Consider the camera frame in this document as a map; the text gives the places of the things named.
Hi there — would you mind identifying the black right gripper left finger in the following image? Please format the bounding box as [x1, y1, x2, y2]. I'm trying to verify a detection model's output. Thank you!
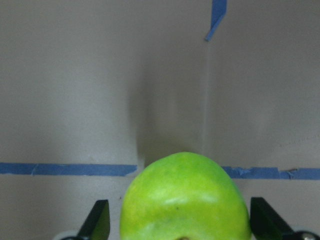
[57, 199, 111, 240]

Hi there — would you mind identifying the green apple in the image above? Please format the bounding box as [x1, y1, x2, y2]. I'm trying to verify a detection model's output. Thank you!
[119, 152, 252, 240]

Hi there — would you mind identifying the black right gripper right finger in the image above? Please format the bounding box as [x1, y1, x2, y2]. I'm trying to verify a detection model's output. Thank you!
[250, 197, 320, 240]

